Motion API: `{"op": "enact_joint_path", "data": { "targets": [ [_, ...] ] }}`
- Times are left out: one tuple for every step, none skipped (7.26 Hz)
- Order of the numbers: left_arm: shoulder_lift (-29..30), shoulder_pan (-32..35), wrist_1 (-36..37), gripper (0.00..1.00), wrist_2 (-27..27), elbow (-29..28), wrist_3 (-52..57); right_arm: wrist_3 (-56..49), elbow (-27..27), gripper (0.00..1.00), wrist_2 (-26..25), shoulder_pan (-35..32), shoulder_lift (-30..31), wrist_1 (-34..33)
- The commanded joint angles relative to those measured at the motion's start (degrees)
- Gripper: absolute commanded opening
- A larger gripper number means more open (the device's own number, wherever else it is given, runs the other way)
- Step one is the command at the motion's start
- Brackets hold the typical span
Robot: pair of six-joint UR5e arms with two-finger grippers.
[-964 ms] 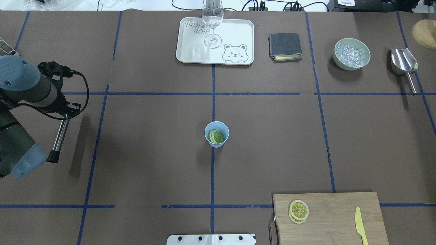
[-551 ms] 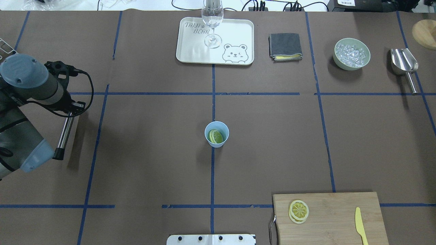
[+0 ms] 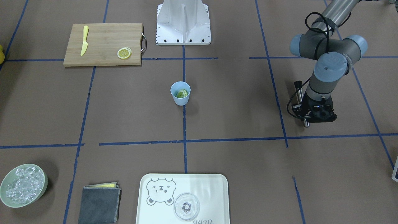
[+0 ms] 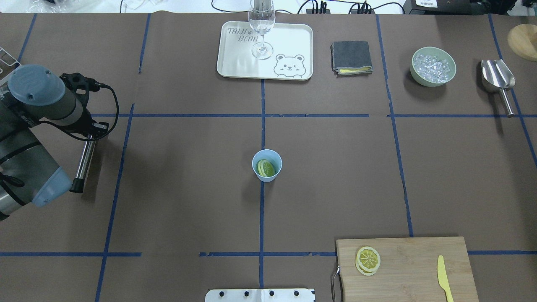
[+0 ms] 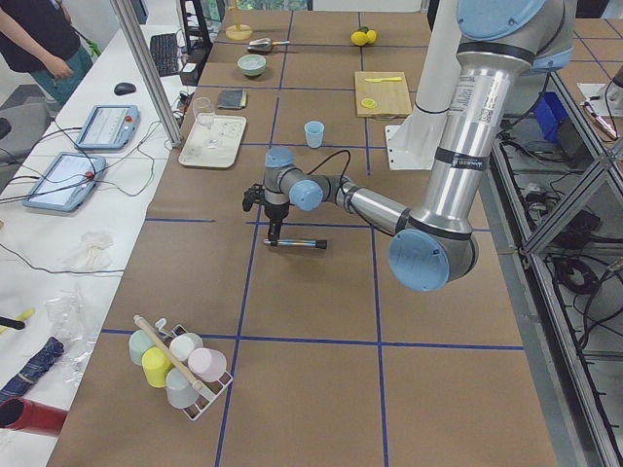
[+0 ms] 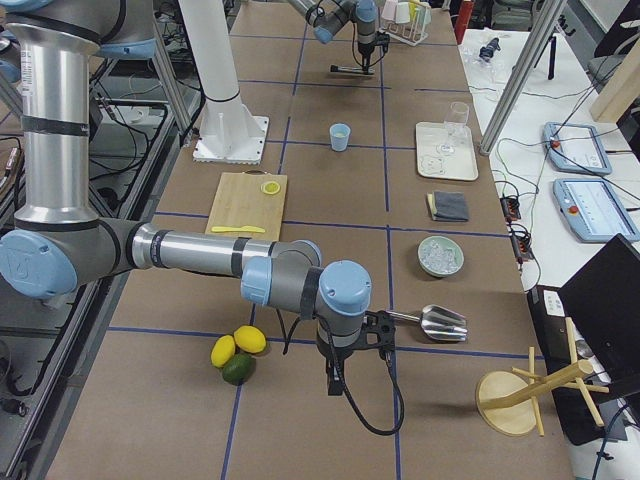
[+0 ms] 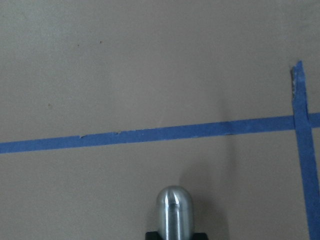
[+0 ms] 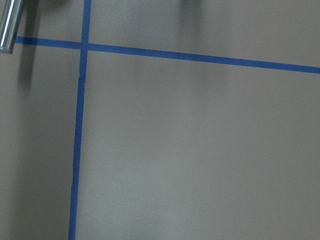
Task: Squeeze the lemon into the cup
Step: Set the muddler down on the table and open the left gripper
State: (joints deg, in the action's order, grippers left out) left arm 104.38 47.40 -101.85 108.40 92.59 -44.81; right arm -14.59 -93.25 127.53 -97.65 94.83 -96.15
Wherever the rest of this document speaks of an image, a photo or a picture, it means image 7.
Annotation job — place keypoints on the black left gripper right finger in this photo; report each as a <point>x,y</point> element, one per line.
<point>199,236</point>

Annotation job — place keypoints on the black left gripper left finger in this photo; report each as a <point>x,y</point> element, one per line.
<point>152,235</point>

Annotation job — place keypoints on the steel muddler black tip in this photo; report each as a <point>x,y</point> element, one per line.
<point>175,214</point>

